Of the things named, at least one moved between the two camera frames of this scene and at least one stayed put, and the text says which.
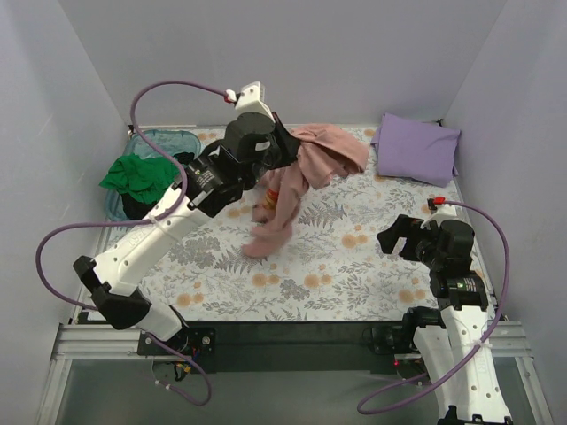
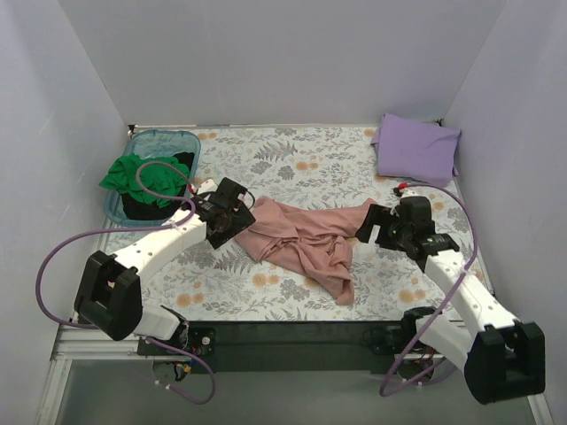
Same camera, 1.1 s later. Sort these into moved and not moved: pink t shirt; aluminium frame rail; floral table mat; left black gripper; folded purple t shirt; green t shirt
Moved: pink t shirt; left black gripper
Not moved: folded purple t shirt; aluminium frame rail; floral table mat; green t shirt
